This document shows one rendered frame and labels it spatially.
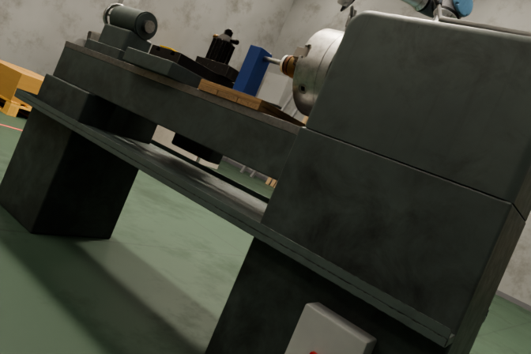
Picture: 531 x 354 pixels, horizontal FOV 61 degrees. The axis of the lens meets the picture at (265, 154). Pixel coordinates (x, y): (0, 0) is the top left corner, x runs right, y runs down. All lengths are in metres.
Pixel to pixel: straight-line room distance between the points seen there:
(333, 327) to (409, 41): 0.77
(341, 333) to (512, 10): 9.15
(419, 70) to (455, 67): 0.09
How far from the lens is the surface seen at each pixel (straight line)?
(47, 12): 9.01
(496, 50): 1.26
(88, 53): 2.34
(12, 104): 5.60
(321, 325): 1.20
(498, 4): 10.13
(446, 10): 2.20
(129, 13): 2.39
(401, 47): 1.32
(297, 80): 1.52
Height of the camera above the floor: 0.76
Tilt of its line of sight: 1 degrees down
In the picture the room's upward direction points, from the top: 23 degrees clockwise
